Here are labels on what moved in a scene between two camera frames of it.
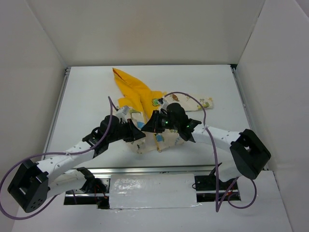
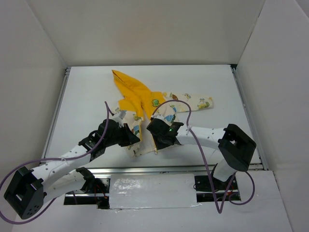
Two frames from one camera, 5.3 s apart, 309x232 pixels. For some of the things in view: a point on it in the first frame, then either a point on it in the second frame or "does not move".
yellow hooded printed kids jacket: x=141 y=102 does not move
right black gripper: x=156 y=122 -> x=157 y=130
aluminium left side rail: x=66 y=73 does not move
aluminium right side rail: x=244 y=101 does not move
